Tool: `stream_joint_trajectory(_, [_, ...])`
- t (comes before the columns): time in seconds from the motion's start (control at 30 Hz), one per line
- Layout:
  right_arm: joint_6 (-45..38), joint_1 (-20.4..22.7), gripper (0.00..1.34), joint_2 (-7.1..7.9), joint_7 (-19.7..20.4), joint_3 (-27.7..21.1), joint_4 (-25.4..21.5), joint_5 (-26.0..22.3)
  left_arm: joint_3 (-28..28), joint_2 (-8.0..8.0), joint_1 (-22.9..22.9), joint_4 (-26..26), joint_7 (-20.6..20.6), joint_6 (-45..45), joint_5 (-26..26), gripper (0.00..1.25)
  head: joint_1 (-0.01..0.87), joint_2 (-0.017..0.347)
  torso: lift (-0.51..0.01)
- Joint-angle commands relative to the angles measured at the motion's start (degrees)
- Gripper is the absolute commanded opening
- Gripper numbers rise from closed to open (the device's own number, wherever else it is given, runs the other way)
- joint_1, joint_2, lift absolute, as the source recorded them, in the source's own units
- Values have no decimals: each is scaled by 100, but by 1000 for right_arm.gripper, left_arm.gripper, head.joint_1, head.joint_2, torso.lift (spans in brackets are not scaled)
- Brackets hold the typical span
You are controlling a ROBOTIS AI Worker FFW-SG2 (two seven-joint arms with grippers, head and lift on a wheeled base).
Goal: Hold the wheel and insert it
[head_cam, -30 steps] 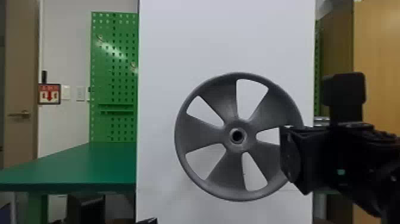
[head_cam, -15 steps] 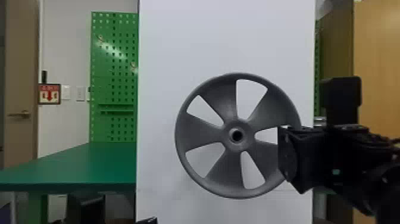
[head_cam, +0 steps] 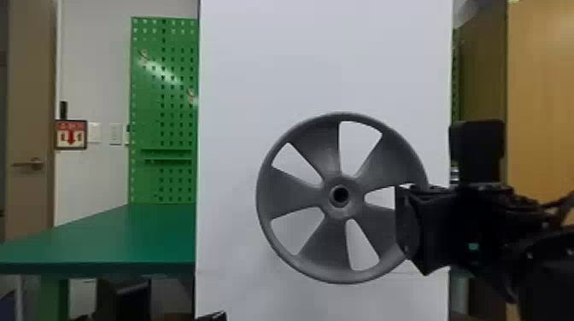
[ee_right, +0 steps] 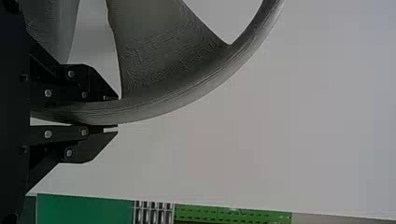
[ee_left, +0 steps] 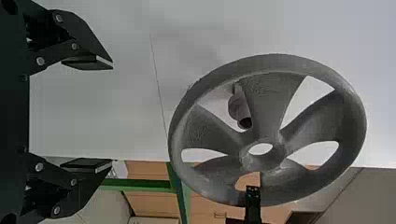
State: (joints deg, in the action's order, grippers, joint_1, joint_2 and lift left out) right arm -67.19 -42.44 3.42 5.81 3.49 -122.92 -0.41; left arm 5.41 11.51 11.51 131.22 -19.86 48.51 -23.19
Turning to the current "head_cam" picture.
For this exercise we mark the white panel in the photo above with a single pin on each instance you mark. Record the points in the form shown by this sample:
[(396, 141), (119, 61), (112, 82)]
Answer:
[(278, 67)]

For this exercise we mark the red wall sign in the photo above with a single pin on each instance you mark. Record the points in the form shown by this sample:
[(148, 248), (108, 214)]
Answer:
[(71, 134)]

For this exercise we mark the white wall switch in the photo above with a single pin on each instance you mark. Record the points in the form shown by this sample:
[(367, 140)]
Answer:
[(94, 132), (115, 133)]

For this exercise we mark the beige door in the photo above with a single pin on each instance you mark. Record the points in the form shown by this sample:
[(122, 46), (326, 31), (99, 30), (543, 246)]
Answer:
[(29, 89)]

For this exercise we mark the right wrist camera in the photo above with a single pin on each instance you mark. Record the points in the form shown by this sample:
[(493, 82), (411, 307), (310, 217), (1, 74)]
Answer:
[(477, 148)]

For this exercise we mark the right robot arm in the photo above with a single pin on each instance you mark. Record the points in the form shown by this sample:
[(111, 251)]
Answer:
[(549, 278)]

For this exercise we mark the grey wheel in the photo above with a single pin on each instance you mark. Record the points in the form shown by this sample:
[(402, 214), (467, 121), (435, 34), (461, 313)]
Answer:
[(314, 145)]

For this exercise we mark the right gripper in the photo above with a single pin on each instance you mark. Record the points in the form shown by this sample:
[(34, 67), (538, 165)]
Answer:
[(480, 219)]

